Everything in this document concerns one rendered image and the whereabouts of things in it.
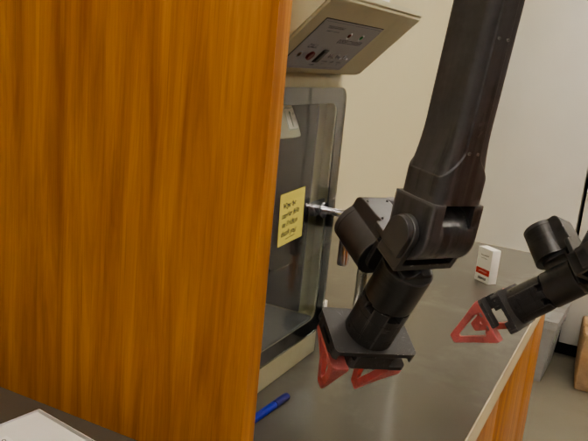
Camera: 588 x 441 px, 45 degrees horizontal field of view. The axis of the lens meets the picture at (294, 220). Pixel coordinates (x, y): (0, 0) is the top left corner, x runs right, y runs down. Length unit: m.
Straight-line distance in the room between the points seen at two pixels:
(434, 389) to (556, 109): 2.83
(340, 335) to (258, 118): 0.25
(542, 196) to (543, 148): 0.25
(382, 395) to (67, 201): 0.55
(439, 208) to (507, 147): 3.25
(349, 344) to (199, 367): 0.19
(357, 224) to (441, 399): 0.45
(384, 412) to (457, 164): 0.50
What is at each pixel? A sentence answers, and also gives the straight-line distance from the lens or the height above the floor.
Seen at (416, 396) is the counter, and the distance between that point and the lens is 1.15.
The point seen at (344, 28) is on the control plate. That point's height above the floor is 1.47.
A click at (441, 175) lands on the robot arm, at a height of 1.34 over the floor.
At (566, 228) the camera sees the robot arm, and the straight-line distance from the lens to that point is 1.15.
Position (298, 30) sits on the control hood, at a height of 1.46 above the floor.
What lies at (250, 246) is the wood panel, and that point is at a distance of 0.79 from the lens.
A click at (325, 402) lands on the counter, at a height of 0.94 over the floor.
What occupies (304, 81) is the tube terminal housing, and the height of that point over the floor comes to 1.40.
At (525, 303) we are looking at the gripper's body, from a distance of 1.13.
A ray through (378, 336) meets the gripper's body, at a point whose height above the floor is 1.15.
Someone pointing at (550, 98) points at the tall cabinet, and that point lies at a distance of 3.89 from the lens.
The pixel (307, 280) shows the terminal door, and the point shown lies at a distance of 1.12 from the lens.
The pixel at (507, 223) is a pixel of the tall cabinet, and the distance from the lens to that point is 3.98.
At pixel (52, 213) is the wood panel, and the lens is 0.96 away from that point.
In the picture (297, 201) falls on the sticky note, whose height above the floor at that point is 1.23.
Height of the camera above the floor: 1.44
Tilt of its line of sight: 13 degrees down
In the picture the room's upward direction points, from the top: 5 degrees clockwise
